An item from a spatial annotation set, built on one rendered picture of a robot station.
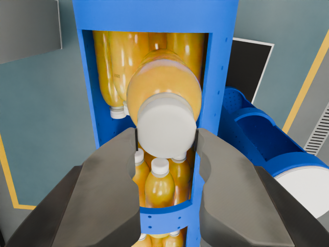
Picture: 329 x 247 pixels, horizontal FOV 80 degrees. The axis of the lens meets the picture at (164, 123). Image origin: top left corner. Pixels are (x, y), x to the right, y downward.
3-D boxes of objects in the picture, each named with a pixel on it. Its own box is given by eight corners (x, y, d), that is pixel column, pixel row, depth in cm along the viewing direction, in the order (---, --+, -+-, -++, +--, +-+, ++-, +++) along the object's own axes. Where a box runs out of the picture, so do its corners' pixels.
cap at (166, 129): (135, 137, 15) (133, 150, 14) (143, 89, 14) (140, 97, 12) (185, 145, 16) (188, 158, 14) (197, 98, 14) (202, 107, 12)
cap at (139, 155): (145, 163, 47) (144, 157, 46) (128, 165, 46) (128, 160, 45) (142, 154, 50) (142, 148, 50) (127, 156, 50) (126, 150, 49)
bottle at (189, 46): (204, 22, 39) (196, 109, 47) (169, 21, 40) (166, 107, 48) (207, 21, 33) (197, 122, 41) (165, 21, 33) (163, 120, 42)
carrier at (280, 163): (245, 116, 151) (241, 81, 139) (336, 214, 73) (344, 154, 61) (208, 126, 154) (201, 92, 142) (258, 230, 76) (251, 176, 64)
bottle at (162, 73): (137, 89, 32) (113, 153, 16) (143, 44, 30) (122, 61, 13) (179, 97, 33) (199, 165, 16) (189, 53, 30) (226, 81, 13)
